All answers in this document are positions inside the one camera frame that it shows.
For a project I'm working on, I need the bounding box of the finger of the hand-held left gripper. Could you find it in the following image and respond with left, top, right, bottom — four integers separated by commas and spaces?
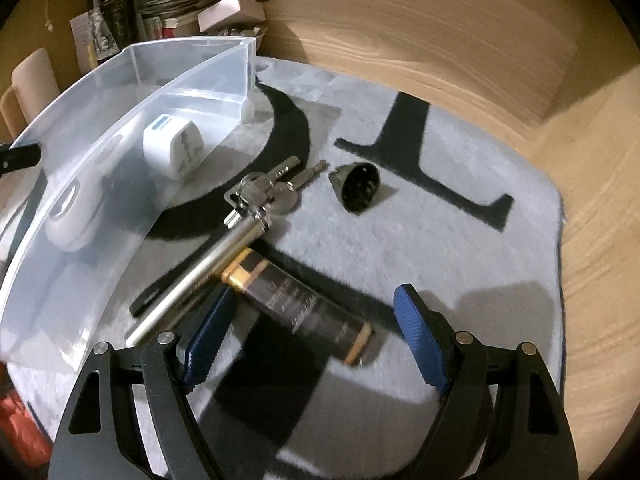
0, 143, 42, 177

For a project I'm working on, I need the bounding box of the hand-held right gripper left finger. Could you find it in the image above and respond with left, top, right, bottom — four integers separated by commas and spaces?
47, 285, 238, 480

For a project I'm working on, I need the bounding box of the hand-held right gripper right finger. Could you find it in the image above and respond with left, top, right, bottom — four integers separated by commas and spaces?
392, 283, 577, 480

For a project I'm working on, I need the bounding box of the white handheld device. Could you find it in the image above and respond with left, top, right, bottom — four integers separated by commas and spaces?
45, 132, 119, 254

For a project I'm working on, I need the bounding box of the brown and gold tube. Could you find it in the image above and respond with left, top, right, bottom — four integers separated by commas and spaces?
220, 247, 376, 366

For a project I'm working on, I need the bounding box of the white plug adapter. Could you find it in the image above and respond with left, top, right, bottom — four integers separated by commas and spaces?
142, 114, 204, 182

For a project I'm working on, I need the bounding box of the clear plastic bin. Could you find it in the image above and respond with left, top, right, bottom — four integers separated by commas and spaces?
0, 35, 259, 374

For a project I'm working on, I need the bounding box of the black pen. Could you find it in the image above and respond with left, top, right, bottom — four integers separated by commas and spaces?
130, 267, 202, 319

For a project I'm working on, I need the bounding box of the grey mat with black print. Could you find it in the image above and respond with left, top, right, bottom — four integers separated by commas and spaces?
0, 55, 567, 480

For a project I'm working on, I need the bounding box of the cream mug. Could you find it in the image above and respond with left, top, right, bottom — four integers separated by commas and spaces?
0, 49, 64, 141

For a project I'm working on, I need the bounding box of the silver metal pen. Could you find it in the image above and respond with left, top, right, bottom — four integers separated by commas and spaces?
125, 212, 274, 349

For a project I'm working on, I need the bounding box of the white paper sheet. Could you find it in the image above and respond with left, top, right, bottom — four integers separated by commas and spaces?
70, 10, 101, 74

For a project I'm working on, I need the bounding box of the bunch of keys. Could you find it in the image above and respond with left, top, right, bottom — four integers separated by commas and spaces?
223, 155, 329, 229

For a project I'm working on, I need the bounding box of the black round cap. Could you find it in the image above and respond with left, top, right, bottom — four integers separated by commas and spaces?
328, 161, 382, 213

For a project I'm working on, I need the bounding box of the dark wine bottle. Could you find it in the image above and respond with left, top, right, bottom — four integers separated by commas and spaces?
92, 0, 139, 54

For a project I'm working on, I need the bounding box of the red crumpled bag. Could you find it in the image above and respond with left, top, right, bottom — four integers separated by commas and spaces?
0, 390, 54, 467

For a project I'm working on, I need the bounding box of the stack of magazines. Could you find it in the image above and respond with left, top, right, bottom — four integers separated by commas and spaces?
80, 0, 271, 41

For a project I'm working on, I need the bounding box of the small white box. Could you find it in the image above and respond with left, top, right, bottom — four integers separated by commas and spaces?
197, 0, 266, 34

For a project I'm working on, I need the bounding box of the white bowl of stones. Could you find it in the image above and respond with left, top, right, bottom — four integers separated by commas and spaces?
227, 24, 266, 41

